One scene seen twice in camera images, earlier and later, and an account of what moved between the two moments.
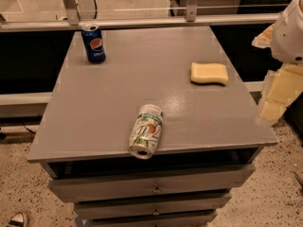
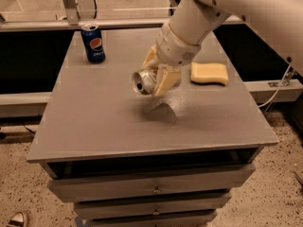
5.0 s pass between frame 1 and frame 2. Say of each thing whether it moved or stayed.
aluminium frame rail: stayed
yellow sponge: stayed
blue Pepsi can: stayed
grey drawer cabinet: stayed
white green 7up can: moved
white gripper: moved
